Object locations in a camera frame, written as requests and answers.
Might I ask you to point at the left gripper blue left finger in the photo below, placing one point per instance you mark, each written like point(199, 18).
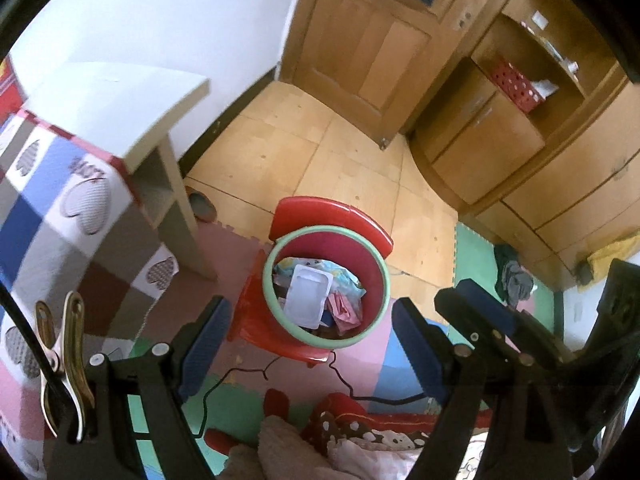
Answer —
point(198, 343)

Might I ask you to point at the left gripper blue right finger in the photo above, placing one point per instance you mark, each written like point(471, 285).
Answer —
point(425, 345)

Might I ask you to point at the pink paper packet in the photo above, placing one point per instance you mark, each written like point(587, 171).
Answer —
point(344, 315)

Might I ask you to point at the white plastic tray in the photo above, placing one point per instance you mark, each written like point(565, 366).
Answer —
point(306, 296)

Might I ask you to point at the red plastic chair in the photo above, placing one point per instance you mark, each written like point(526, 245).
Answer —
point(251, 320)

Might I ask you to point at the dark clothes pile on floor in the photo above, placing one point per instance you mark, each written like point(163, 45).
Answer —
point(513, 283)

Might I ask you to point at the red polka dot slippers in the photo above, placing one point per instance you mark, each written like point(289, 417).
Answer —
point(338, 417)

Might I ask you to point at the grey slipper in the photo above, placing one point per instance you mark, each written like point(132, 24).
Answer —
point(203, 209)

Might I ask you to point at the red bucket with green rim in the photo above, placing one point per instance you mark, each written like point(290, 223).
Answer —
point(359, 272)

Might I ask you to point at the yellow cloth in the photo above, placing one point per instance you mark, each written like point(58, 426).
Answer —
point(595, 267)

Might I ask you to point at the pink fuzzy trouser leg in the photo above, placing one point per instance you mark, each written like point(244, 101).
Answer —
point(280, 454)

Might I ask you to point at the metal spring clip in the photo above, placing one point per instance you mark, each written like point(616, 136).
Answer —
point(70, 394)

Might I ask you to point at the plaid heart bed sheet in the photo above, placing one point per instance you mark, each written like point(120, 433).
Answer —
point(70, 222)

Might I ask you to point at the wooden cabinet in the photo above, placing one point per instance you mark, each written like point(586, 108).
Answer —
point(559, 182)

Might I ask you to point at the white bedside table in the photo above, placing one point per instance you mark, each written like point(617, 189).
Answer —
point(127, 111)

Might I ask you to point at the red perforated basket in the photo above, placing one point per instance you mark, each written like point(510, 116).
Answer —
point(517, 87)

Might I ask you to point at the wooden door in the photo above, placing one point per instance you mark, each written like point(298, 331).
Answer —
point(377, 62)

